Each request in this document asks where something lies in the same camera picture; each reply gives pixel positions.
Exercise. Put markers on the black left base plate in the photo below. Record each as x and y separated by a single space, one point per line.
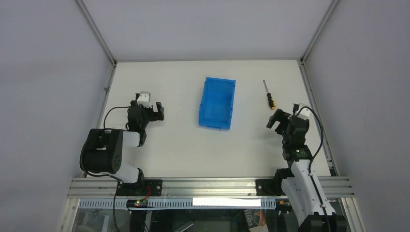
150 187

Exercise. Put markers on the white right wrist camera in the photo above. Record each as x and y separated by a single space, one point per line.
304 112

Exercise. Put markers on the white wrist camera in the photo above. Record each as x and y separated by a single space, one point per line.
304 112
144 99

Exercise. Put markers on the black yellow screwdriver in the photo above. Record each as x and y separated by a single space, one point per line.
270 100

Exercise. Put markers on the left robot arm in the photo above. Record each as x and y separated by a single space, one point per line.
101 154

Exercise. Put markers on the blue plastic bin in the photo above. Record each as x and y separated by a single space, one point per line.
217 102

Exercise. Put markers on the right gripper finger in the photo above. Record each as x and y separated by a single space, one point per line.
279 116
295 108

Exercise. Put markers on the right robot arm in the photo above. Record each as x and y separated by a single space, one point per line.
299 181

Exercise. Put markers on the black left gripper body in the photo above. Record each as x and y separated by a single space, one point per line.
149 113

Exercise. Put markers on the coffee box under table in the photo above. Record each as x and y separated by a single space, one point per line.
254 218

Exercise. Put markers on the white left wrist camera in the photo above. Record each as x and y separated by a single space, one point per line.
144 99

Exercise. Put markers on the grey slotted cable duct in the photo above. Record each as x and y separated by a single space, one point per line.
191 203

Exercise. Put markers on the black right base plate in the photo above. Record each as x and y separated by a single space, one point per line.
268 187

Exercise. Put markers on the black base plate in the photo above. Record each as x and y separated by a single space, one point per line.
150 187
268 187

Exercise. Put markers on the aluminium mounting rail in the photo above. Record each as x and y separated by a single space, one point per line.
177 188

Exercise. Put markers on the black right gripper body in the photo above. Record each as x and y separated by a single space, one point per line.
285 120

